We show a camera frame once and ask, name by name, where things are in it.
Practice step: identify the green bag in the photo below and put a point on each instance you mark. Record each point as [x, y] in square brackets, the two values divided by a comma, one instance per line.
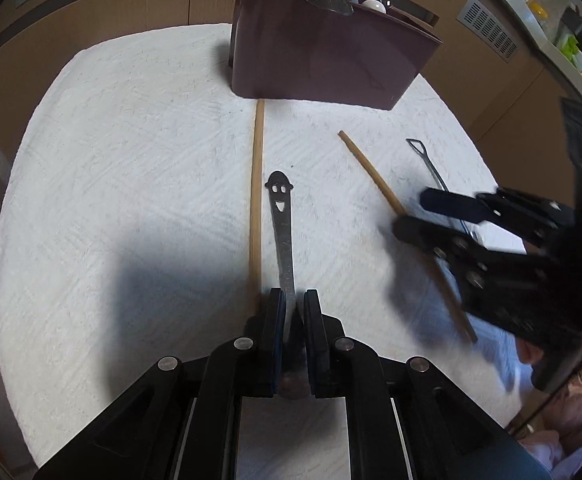
[571, 46]

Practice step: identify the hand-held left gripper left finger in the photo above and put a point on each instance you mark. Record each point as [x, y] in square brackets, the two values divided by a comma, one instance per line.
[277, 332]

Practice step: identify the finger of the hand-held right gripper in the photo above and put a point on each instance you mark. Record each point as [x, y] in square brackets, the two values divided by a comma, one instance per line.
[421, 232]
[451, 202]

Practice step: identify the wooden chopstick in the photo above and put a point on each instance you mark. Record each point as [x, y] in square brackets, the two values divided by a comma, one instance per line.
[256, 200]
[371, 175]

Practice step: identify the yellow-lidded jar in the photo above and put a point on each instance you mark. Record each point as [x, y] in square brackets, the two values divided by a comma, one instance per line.
[537, 8]

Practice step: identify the maroon utensil holder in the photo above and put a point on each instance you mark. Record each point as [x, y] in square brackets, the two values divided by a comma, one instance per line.
[321, 55]

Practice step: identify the white textured towel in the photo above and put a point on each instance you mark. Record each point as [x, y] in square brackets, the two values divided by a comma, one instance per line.
[136, 200]

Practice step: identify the short grey vent grille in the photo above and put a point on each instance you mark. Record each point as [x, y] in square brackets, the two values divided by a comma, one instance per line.
[488, 27]

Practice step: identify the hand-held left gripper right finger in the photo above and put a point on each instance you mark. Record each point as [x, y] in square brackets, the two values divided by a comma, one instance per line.
[313, 332]

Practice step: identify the white ceramic spoon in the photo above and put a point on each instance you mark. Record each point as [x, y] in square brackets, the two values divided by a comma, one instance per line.
[373, 6]

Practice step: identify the stone countertop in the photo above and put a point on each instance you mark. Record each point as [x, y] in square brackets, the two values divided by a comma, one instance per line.
[536, 25]

